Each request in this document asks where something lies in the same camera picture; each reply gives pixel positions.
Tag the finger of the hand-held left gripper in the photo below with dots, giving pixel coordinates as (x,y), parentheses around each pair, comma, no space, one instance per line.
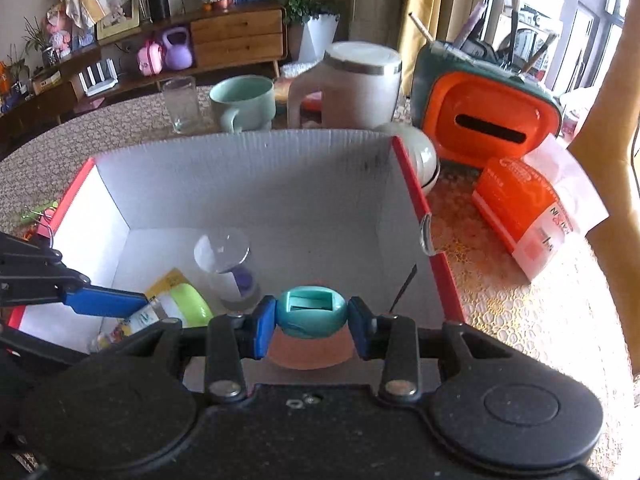
(105,302)
(30,342)

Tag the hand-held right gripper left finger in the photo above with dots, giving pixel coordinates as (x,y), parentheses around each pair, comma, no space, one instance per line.
(263,327)

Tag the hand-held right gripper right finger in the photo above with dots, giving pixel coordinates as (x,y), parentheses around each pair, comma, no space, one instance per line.
(357,327)

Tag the small teal plastic item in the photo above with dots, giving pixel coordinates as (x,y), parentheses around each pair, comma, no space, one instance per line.
(310,320)

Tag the small yellow box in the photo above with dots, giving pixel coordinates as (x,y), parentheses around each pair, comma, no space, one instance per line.
(167,282)

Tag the green-label plastic bottle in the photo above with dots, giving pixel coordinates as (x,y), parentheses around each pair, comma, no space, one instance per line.
(187,305)

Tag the pink binder clip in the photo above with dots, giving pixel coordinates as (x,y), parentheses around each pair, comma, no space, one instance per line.
(47,220)

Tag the red cardboard box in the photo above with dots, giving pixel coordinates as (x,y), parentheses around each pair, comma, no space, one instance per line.
(250,185)

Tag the patterned lace tablecloth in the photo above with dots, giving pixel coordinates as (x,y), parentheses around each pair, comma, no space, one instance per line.
(500,300)

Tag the white ceramic bowl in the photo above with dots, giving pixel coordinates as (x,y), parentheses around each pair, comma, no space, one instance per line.
(420,155)

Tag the flat pink box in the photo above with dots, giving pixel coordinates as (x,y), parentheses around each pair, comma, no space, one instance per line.
(90,105)

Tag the orange and white packet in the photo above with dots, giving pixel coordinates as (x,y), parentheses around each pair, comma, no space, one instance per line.
(520,200)

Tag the clear drinking glass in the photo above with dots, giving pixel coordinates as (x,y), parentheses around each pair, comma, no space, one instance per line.
(180,105)

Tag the white router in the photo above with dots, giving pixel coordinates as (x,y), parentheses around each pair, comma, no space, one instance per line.
(97,80)

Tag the pale green mug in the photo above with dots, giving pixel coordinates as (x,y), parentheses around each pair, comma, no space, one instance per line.
(245,102)

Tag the orange and green tissue box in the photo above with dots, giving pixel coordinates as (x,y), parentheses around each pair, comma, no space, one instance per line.
(450,110)

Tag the white lidded jug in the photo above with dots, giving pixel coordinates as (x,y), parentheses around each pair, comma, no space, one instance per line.
(355,85)

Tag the small pink case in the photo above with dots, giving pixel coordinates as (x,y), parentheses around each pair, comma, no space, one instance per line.
(150,60)

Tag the purple kettlebell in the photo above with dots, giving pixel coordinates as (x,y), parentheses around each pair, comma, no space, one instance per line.
(176,52)

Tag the small potted plant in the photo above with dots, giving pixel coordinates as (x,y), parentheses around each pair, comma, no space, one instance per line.
(42,42)

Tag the pink plush doll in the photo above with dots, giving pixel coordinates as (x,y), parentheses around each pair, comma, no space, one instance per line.
(62,32)

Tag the white planter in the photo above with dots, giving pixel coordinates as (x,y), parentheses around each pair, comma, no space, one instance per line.
(320,37)

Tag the wooden media cabinet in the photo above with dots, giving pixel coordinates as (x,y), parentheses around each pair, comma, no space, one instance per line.
(235,35)

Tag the black cylinder speaker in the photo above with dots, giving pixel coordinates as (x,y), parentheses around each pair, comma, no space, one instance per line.
(158,5)

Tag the yellow curtain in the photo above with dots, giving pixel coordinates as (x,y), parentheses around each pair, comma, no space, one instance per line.
(420,20)

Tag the yellow picture frame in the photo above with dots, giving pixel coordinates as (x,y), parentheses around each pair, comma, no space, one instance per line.
(117,20)

